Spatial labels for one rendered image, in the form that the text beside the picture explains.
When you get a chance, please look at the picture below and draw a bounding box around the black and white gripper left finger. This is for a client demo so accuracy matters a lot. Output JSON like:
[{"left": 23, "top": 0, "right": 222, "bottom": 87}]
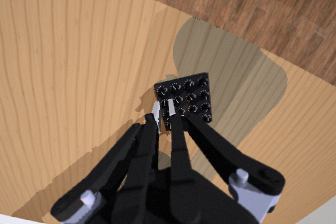
[{"left": 50, "top": 101, "right": 162, "bottom": 224}]

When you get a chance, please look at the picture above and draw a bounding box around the black knob box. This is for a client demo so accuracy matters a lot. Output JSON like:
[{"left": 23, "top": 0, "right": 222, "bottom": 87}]
[{"left": 154, "top": 72, "right": 212, "bottom": 131}]

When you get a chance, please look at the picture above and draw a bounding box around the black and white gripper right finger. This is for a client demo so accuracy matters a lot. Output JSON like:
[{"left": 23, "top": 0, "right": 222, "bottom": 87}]
[{"left": 168, "top": 99, "right": 286, "bottom": 224}]

